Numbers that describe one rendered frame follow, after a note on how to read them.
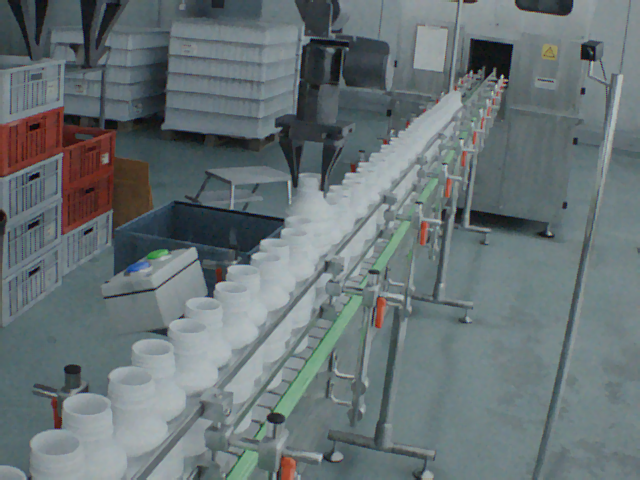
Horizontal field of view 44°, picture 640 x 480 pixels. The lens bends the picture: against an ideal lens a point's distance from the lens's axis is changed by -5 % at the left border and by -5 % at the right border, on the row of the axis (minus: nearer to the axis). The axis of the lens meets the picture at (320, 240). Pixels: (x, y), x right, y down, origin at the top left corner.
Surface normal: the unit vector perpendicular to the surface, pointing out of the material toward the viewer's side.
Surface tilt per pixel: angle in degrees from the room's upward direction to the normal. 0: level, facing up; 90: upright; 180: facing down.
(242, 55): 89
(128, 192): 102
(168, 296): 70
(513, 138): 90
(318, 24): 89
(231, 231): 90
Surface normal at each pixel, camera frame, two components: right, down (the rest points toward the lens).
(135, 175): -0.25, 0.47
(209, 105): -0.21, 0.27
